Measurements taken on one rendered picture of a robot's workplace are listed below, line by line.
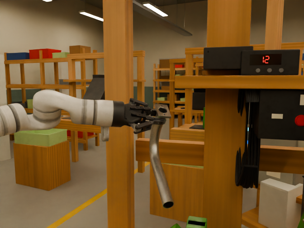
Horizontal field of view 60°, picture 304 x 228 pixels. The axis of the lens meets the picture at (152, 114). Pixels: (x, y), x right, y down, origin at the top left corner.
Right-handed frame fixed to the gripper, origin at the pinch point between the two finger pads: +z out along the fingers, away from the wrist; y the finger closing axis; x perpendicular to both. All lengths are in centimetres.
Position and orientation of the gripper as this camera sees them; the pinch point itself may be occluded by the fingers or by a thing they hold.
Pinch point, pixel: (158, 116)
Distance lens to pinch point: 79.3
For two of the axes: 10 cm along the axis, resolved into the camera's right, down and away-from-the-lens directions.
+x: -2.4, 7.4, 6.2
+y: -1.8, -6.6, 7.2
